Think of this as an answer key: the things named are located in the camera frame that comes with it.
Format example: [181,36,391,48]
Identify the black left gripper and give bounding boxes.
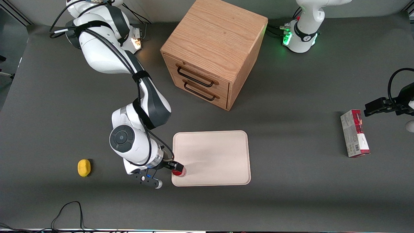
[364,83,414,117]

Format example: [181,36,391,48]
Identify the yellow lemon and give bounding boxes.
[77,159,92,177]

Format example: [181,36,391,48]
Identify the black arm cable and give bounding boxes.
[49,0,175,162]
[388,68,414,105]

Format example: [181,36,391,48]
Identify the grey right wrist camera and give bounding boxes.
[131,172,163,189]

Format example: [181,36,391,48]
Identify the black metal frame rail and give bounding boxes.
[0,0,33,26]

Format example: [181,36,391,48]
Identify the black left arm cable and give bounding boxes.
[388,68,414,105]

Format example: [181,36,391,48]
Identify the black cable on table edge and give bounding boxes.
[0,201,97,233]

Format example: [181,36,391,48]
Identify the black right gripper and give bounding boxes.
[151,158,185,172]

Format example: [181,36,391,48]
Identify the black right base cables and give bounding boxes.
[123,3,153,26]

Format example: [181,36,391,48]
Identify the black drawer handle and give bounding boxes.
[176,65,219,88]
[183,81,220,101]

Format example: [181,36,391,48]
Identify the black left base cables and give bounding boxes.
[267,6,303,39]

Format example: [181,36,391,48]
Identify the beige plastic tray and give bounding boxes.
[171,130,252,187]

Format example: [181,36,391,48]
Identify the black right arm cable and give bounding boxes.
[49,0,175,162]

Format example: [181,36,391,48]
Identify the black base cables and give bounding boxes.
[123,3,153,26]
[267,6,303,39]

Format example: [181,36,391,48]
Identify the grey and red carton box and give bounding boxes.
[340,109,371,158]

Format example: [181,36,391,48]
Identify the wooden drawer cabinet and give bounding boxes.
[160,0,268,111]

